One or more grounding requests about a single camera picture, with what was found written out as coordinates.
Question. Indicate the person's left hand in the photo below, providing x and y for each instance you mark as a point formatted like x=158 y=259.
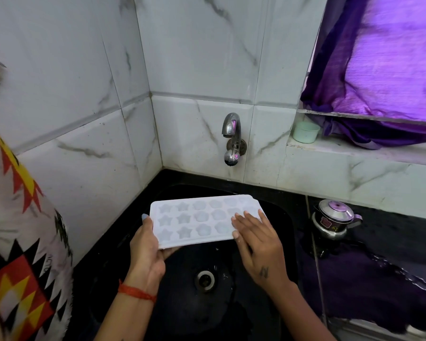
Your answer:
x=146 y=253

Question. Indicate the person's right hand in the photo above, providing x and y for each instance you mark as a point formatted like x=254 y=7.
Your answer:
x=261 y=252

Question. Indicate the person's right little finger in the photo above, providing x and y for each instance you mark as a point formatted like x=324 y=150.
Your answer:
x=264 y=219

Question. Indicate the person's left thumb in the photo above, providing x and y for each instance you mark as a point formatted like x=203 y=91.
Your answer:
x=148 y=229

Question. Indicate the person's right middle finger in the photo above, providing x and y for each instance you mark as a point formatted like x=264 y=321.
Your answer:
x=250 y=223

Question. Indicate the person's right thumb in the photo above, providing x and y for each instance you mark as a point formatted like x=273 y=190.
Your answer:
x=239 y=246

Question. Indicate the white ice cube tray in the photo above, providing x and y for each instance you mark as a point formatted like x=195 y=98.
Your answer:
x=198 y=220

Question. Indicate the person's left forearm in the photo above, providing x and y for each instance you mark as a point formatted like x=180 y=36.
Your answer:
x=127 y=312

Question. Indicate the person's right forearm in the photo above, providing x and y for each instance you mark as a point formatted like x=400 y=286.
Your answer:
x=301 y=312

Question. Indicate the sink drain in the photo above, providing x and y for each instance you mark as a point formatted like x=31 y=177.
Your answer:
x=205 y=280

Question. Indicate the black sink basin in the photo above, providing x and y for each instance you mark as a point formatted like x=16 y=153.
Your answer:
x=184 y=280

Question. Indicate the orange thread wristband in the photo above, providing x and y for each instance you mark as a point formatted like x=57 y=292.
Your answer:
x=136 y=292

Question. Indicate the small steel kettle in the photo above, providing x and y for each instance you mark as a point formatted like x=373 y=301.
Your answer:
x=333 y=220

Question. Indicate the mint green plastic cup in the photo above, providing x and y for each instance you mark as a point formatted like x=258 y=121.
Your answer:
x=306 y=132

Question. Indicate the patterned hanging cloth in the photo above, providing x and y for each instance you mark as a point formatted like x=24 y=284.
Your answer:
x=17 y=227

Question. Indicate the purple curtain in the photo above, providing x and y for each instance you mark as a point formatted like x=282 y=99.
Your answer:
x=383 y=67

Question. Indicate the chrome wall tap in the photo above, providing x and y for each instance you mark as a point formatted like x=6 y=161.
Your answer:
x=232 y=138

